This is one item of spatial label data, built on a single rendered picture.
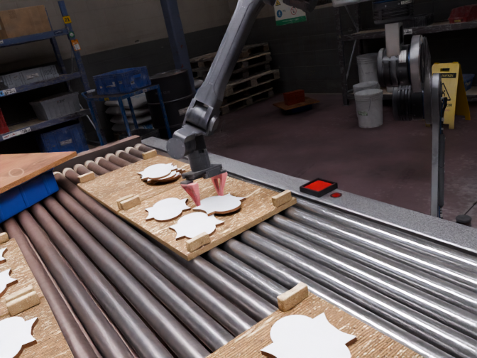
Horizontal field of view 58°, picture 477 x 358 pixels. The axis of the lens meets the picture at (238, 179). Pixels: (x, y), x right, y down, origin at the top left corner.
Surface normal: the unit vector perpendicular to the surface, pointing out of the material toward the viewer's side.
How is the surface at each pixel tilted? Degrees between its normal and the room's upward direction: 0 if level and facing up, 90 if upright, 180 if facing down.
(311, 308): 0
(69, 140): 90
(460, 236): 0
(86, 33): 90
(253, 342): 0
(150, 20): 90
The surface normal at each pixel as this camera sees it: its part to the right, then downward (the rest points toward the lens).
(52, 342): -0.18, -0.92
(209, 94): -0.29, 0.02
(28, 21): 0.65, 0.11
